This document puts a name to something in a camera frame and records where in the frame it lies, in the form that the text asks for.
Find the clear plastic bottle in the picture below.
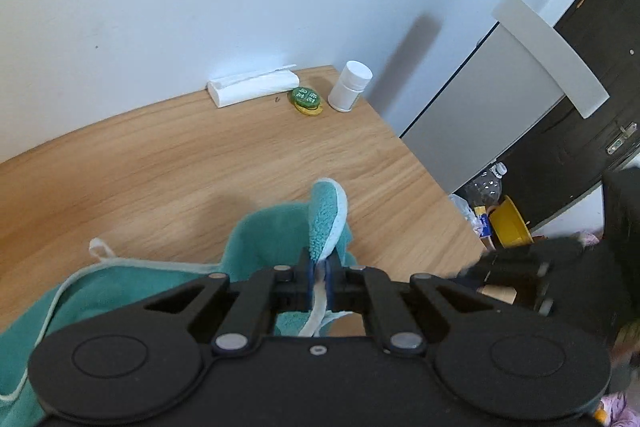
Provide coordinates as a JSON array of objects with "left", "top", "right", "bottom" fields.
[{"left": 465, "top": 162, "right": 508, "bottom": 210}]

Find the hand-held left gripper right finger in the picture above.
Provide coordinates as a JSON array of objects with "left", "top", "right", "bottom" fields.
[{"left": 324, "top": 251, "right": 502, "bottom": 355}]

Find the cardboard box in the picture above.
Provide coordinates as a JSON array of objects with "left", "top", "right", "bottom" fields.
[{"left": 476, "top": 283, "right": 519, "bottom": 306}]

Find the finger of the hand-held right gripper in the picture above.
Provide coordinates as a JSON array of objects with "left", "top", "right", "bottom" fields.
[{"left": 457, "top": 237, "right": 584, "bottom": 297}]

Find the grey cabinet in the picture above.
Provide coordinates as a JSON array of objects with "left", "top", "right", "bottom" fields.
[{"left": 400, "top": 0, "right": 611, "bottom": 195}]

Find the pink cloth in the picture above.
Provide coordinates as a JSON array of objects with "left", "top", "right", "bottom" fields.
[{"left": 597, "top": 393, "right": 632, "bottom": 427}]

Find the white plastic bottle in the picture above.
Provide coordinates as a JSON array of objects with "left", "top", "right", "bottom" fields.
[{"left": 328, "top": 60, "right": 373, "bottom": 113}]

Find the yellow plastic bowl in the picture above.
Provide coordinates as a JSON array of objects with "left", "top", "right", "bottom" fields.
[{"left": 489, "top": 195, "right": 533, "bottom": 250}]

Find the metal door handle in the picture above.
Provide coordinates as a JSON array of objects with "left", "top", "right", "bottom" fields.
[{"left": 606, "top": 123, "right": 639, "bottom": 156}]

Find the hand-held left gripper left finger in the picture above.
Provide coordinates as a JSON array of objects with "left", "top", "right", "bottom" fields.
[{"left": 142, "top": 249, "right": 317, "bottom": 355}]

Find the white plastic bag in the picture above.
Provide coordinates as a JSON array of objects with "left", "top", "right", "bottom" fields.
[{"left": 449, "top": 193, "right": 495, "bottom": 254}]

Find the white tissue pack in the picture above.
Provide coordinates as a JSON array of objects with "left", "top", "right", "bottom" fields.
[{"left": 207, "top": 63, "right": 301, "bottom": 109}]

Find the dark wooden door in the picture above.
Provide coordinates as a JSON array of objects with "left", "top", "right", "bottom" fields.
[{"left": 500, "top": 0, "right": 640, "bottom": 228}]

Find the teal towel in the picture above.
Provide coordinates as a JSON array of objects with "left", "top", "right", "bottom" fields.
[{"left": 0, "top": 178, "right": 356, "bottom": 427}]

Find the green yellow round tin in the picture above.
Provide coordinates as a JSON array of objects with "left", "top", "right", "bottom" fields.
[{"left": 291, "top": 86, "right": 325, "bottom": 116}]

